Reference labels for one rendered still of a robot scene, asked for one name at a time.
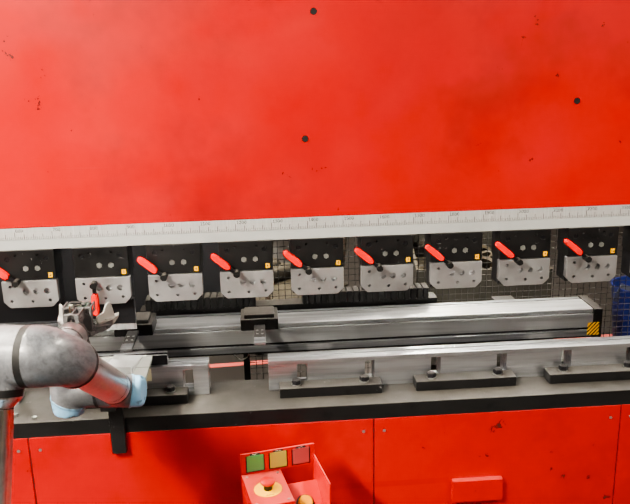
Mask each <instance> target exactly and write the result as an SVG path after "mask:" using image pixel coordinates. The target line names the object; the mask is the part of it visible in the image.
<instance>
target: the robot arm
mask: <svg viewBox="0 0 630 504"><path fill-rule="evenodd" d="M65 306H66V307H65ZM92 306H93V311H92ZM94 311H95V301H93V302H92V304H91V302H82V301H71V302H69V303H68V302H66V303H65V305H64V306H62V304H59V316H58V328H54V327H50V326H45V325H0V504H11V495H12V464H13V433H14V407H15V405H16V404H17V403H18V402H19V401H20V400H21V399H22V398H23V389H24V388H40V387H49V388H50V401H51V405H52V409H53V413H54V415H55V416H57V417H59V418H63V419H69V418H71V417H74V418H75V417H78V416H80V415H82V414H83V413H84V412H85V409H86V408H98V407H119V408H131V407H141V406H143V405H144V403H145V400H146V396H147V383H146V379H145V377H144V376H142V375H134V374H131V375H126V374H124V373H123V372H121V371H120V370H118V369H117V368H115V367H114V366H112V365H111V364H109V363H108V362H106V361H105V360H103V359H102V358H100V357H99V356H98V353H97V351H96V350H95V348H94V347H93V346H92V345H91V344H90V340H89V337H92V336H94V335H95V334H97V333H100V332H103V331H106V330H107V329H109V328H110V327H111V326H112V325H113V324H114V323H115V321H116V320H117V318H118V317H119V312H117V313H114V311H113V308H112V305H111V303H110V302H108V303H106V304H105V307H104V310H103V312H102V313H101V314H99V315H97V317H96V324H95V323H93V312H94Z"/></svg>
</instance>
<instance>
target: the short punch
mask: <svg viewBox="0 0 630 504"><path fill-rule="evenodd" d="M111 305H112V308H113V311H114V313H117V312H119V317H118V318H117V320H116V321H115V323H114V324H113V325H112V326H111V327H110V328H109V329H107V330H124V329H137V323H136V322H137V317H136V305H135V297H133V298H132V300H129V301H127V302H126V303H118V304H111Z"/></svg>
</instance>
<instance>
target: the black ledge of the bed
mask: <svg viewBox="0 0 630 504"><path fill-rule="evenodd" d="M23 392H25V396H24V397H23V399H22V401H21V402H20V404H16V405H15V407H14V413H18V416H17V417H14V433H13V438H24V437H42V436H60V435H78V434H96V433H110V426H109V417H108V412H100V408H93V409H85V412H84V413H83V414H82V415H80V416H78V417H75V418H74V417H71V418H69V419H63V418H59V417H57V416H55V415H54V413H53V409H52V405H51V401H50V390H42V391H23ZM613 404H630V380H612V381H593V382H575V383H556V384H549V383H548V381H547V380H546V379H545V378H544V376H538V377H519V378H516V386H501V387H482V388H464V389H445V390H427V391H416V389H415V387H414V384H413V383H406V384H388V385H382V393H371V394H352V395H334V396H315V397H297V398H280V391H279V390H275V391H269V379H252V380H233V381H214V382H211V388H210V394H200V395H189V400H188V403H186V404H167V405H149V406H141V407H131V408H124V417H125V428H126V432H131V431H149V430H167V429H185V428H203V427H221V426H238V425H256V424H274V423H292V422H310V421H328V420H345V419H363V418H381V417H399V416H417V415H435V414H452V413H470V412H488V411H506V410H524V409H542V408H559V407H577V406H595V405H613ZM35 415H36V416H37V419H35V420H33V419H32V418H31V417H32V416H35Z"/></svg>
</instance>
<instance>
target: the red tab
mask: <svg viewBox="0 0 630 504"><path fill-rule="evenodd" d="M502 490H503V478H502V476H486V477H470V478H454V479H451V500H452V503H456V502H472V501H488V500H502Z"/></svg>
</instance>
